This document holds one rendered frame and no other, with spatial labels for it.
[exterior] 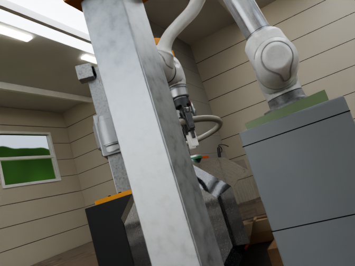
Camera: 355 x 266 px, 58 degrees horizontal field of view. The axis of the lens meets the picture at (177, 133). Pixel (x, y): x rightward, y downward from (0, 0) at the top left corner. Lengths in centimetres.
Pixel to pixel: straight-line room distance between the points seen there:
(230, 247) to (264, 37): 116
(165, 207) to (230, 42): 751
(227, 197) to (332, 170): 79
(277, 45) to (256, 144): 38
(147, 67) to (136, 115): 8
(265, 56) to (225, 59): 667
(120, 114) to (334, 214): 94
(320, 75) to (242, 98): 170
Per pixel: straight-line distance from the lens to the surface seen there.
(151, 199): 48
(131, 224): 213
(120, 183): 305
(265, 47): 119
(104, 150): 306
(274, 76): 120
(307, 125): 126
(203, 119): 147
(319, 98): 132
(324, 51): 744
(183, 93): 145
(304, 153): 126
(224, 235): 189
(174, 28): 144
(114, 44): 54
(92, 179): 976
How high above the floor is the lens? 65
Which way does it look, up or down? 10 degrees up
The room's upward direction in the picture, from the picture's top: 17 degrees counter-clockwise
